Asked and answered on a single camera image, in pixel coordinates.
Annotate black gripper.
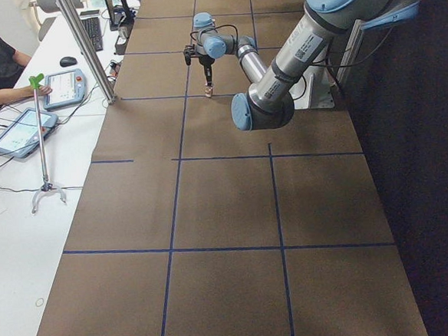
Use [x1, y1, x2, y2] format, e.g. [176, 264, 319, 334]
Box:
[194, 44, 214, 88]

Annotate brass PPR valve white ends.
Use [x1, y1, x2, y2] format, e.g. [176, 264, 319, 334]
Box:
[205, 85, 213, 98]

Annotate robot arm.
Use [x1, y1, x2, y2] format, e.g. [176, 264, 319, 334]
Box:
[183, 0, 420, 131]

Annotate black keyboard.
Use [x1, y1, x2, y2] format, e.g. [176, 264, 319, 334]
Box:
[81, 16, 104, 51]

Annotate far teach pendant tablet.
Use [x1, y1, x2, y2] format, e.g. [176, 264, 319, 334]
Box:
[43, 68, 86, 111]

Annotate teach pendant tablet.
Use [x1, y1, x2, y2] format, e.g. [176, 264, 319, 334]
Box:
[0, 107, 39, 159]
[43, 68, 86, 111]

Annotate black computer mouse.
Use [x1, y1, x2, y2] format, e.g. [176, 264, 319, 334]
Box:
[60, 56, 77, 68]

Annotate near teach pendant tablet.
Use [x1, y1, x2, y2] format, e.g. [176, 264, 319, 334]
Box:
[0, 107, 39, 159]

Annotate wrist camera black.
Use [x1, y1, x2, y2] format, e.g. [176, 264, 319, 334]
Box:
[183, 44, 199, 66]

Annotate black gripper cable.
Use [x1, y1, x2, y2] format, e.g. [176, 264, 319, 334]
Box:
[189, 23, 240, 48]

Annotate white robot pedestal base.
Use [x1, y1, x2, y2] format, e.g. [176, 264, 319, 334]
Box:
[289, 66, 335, 110]

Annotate aluminium frame post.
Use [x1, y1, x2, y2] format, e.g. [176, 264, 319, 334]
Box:
[54, 0, 116, 105]

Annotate green handled reacher grabber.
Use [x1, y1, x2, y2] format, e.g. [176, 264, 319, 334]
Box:
[28, 73, 67, 215]

